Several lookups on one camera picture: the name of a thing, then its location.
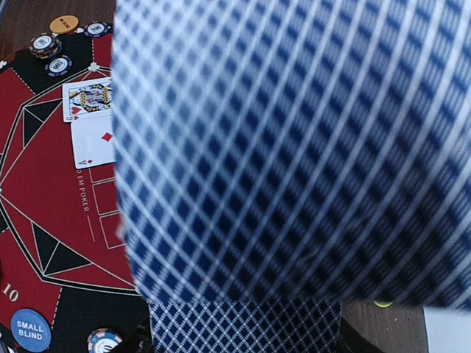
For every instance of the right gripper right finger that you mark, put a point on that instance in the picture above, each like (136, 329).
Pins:
(352, 342)

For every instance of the blue small blind button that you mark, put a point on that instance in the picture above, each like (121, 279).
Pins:
(31, 330)

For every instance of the stack of poker chips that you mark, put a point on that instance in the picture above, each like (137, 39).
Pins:
(103, 340)

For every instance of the poker chip stack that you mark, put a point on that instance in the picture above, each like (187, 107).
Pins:
(96, 29)
(59, 66)
(45, 46)

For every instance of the orange big blind button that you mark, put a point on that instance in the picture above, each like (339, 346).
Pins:
(64, 24)

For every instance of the grey card deck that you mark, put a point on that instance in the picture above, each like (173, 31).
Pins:
(277, 158)

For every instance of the lime green bowl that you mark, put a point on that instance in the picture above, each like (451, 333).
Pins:
(382, 304)

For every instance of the queen of hearts card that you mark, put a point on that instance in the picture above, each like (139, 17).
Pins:
(87, 99)

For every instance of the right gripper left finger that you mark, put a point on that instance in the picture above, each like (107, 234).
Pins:
(140, 341)

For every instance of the ace of diamonds card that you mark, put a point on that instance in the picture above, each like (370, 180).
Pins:
(92, 141)

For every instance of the round red black poker mat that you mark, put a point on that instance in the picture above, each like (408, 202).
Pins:
(59, 252)

